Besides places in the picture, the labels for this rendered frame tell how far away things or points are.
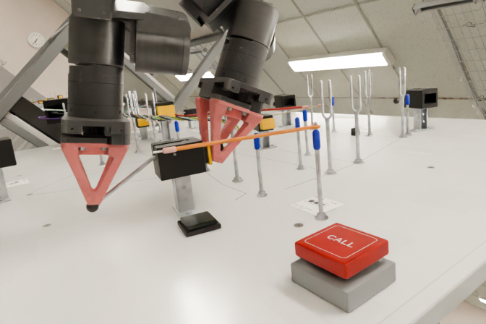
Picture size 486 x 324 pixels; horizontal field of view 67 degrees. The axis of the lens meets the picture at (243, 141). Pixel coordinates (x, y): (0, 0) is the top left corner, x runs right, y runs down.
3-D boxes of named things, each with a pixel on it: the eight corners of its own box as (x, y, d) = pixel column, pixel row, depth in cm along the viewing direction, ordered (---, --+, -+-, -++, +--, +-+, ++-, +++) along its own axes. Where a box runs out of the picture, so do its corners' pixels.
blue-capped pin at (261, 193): (254, 194, 50) (248, 133, 49) (264, 192, 51) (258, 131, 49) (259, 198, 49) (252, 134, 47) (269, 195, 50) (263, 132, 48)
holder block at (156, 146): (155, 173, 47) (150, 143, 46) (197, 165, 49) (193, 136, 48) (161, 181, 43) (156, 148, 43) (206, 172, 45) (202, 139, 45)
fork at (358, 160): (367, 162, 61) (363, 74, 58) (359, 164, 60) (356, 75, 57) (356, 160, 62) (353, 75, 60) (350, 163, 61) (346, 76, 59)
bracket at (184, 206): (172, 207, 49) (167, 171, 48) (189, 203, 50) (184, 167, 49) (181, 218, 45) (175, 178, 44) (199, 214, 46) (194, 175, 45)
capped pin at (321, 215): (312, 218, 41) (304, 122, 39) (319, 214, 42) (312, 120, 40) (323, 221, 40) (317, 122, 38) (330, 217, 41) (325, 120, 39)
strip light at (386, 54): (384, 53, 327) (388, 46, 330) (286, 63, 429) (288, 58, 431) (392, 66, 337) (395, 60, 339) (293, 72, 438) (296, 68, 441)
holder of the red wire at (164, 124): (168, 135, 112) (163, 99, 110) (178, 141, 100) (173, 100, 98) (152, 137, 110) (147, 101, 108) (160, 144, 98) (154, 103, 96)
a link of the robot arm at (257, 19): (236, -15, 45) (282, -3, 44) (242, 6, 52) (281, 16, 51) (220, 40, 45) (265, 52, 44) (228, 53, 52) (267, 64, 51)
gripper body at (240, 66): (236, 104, 54) (251, 55, 53) (270, 109, 44) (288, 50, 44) (195, 90, 51) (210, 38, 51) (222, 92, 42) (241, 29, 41)
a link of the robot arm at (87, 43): (73, 12, 42) (64, 1, 36) (137, 19, 44) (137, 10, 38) (72, 74, 43) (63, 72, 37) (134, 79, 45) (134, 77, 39)
